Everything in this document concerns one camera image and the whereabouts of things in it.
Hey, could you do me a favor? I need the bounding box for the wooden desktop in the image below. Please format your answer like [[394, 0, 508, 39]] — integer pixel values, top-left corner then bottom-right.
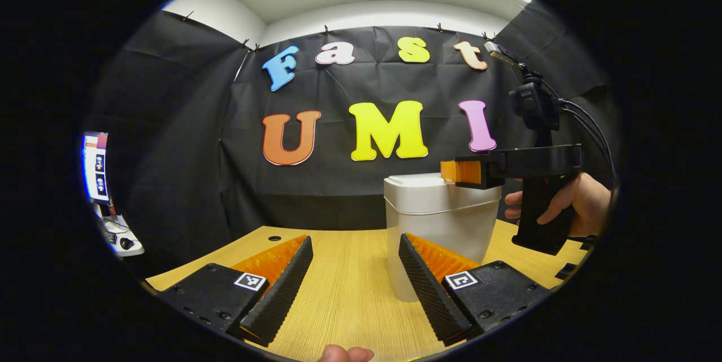
[[146, 220, 590, 362]]

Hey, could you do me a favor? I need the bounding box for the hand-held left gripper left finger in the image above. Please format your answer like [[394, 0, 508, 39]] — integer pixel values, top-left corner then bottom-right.
[[157, 234, 314, 348]]

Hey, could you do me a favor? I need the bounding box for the white side desk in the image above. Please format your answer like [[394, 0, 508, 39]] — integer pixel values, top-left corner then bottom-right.
[[93, 204, 144, 257]]

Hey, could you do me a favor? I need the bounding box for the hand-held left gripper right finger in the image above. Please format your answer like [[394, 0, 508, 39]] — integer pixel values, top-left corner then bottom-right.
[[398, 232, 551, 348]]

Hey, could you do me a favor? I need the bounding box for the black backdrop cloth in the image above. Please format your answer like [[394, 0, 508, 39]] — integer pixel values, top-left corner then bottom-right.
[[87, 0, 621, 275]]

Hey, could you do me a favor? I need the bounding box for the white desktop garbage bin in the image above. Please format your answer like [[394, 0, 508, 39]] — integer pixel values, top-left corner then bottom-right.
[[384, 173, 503, 302]]

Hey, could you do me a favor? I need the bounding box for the computer monitor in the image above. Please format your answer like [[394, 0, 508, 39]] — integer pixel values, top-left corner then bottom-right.
[[83, 132, 111, 205]]

